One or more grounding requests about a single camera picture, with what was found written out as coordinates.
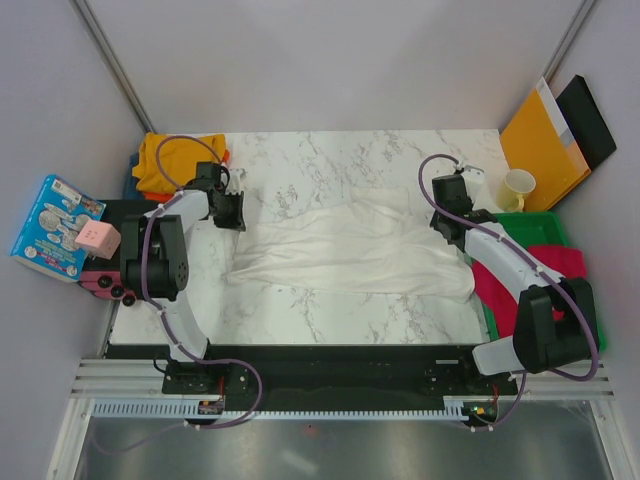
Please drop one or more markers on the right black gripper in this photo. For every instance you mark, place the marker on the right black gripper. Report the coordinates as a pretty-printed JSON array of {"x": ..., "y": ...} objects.
[{"x": 433, "y": 223}]

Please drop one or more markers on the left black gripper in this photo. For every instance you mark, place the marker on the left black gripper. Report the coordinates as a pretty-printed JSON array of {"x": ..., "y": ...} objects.
[{"x": 236, "y": 222}]

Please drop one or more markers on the white t shirt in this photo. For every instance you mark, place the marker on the white t shirt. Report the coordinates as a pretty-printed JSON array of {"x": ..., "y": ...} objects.
[{"x": 372, "y": 244}]

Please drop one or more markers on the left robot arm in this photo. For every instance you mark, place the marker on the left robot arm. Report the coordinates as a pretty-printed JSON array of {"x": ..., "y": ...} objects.
[{"x": 153, "y": 251}]

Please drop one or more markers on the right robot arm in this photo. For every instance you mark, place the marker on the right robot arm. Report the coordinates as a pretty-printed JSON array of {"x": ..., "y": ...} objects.
[{"x": 555, "y": 327}]

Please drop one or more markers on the mustard yellow folded shirt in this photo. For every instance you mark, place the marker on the mustard yellow folded shirt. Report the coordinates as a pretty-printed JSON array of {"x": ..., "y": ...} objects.
[{"x": 178, "y": 158}]

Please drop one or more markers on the green plastic tray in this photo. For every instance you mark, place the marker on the green plastic tray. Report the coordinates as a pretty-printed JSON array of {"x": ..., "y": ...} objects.
[{"x": 537, "y": 228}]

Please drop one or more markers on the yellow mug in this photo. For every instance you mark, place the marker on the yellow mug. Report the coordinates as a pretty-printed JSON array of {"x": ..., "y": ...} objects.
[{"x": 514, "y": 189}]

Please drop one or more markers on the blue folded shirt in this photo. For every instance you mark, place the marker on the blue folded shirt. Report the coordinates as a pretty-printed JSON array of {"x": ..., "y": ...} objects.
[{"x": 130, "y": 182}]

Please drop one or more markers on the magenta t shirt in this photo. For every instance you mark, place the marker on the magenta t shirt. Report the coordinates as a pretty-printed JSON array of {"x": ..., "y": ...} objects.
[{"x": 500, "y": 305}]

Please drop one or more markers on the black and pink case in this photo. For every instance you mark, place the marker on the black and pink case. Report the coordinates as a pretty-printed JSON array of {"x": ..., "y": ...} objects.
[{"x": 101, "y": 277}]

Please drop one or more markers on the orange envelope folder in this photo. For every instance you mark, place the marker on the orange envelope folder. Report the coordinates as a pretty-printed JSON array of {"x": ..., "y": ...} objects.
[{"x": 538, "y": 140}]

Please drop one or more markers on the pink cube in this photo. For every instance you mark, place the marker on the pink cube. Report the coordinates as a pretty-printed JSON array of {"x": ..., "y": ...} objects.
[{"x": 98, "y": 239}]

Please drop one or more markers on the blue printed box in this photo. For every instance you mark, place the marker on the blue printed box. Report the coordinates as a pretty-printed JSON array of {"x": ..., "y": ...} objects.
[{"x": 47, "y": 240}]

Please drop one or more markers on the black flat box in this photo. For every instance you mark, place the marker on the black flat box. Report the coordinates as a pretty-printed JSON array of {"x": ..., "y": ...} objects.
[{"x": 586, "y": 122}]

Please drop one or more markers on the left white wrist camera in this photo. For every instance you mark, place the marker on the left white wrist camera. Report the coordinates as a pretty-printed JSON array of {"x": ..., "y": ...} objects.
[{"x": 235, "y": 184}]

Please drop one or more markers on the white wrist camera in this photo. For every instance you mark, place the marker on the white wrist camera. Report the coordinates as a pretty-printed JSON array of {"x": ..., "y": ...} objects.
[
  {"x": 474, "y": 179},
  {"x": 235, "y": 184}
]

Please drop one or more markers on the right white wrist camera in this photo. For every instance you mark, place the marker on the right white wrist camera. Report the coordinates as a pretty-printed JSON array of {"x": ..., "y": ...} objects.
[{"x": 474, "y": 179}]

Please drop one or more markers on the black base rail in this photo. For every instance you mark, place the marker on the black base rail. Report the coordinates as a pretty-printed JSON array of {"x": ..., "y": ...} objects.
[{"x": 335, "y": 377}]

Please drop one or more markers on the white cable duct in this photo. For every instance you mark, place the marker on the white cable duct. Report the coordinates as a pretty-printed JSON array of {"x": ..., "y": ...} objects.
[{"x": 452, "y": 410}]

